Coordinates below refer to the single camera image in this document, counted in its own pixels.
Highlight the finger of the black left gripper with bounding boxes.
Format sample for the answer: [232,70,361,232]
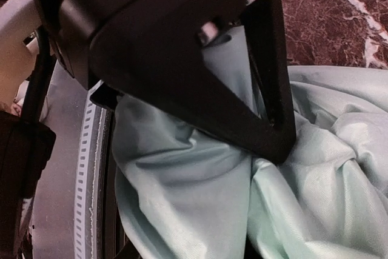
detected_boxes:
[89,0,296,164]

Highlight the mint green folding umbrella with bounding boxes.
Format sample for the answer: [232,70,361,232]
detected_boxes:
[110,25,388,259]

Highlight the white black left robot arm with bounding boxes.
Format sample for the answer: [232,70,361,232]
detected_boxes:
[1,0,296,258]

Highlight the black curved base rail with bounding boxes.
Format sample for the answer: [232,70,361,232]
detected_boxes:
[96,110,128,258]

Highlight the white slotted cable duct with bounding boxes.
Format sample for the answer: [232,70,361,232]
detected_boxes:
[74,97,96,258]

